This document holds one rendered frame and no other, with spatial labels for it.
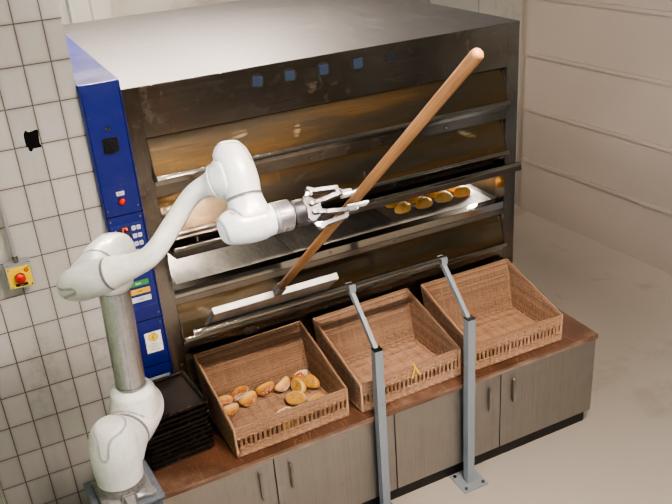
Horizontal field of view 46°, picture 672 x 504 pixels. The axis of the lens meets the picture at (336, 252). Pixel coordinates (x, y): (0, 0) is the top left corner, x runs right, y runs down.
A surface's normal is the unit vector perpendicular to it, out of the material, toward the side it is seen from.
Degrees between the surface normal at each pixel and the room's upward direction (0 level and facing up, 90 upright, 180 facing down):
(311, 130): 70
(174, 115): 90
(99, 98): 90
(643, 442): 0
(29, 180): 90
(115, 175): 90
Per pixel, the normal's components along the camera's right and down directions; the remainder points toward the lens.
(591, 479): -0.07, -0.90
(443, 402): 0.44, 0.36
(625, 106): -0.86, 0.27
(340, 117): 0.39, 0.04
